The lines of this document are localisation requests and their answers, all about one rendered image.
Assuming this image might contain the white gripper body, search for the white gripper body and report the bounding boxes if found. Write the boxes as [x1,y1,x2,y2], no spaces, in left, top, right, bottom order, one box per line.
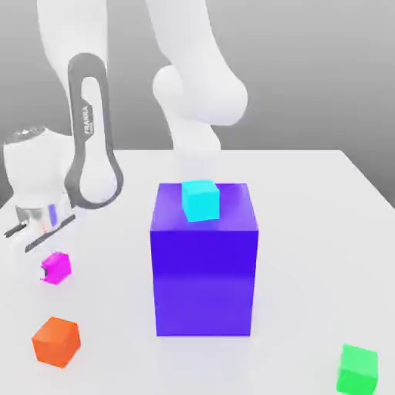
[11,214,78,264]

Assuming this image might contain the small magenta cube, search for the small magenta cube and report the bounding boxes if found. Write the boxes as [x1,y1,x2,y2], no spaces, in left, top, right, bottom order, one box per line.
[40,251,73,285]

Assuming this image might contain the small orange cube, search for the small orange cube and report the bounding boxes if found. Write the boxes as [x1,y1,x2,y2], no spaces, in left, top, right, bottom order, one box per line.
[31,316,82,369]

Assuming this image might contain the small cyan cube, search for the small cyan cube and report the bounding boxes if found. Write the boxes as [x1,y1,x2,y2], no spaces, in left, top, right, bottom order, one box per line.
[181,179,221,223]

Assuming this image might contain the small green cube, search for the small green cube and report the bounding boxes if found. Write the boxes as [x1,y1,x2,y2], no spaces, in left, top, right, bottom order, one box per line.
[336,343,380,395]

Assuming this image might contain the large blue box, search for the large blue box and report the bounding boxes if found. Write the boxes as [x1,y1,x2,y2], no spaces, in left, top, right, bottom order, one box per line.
[150,182,259,338]

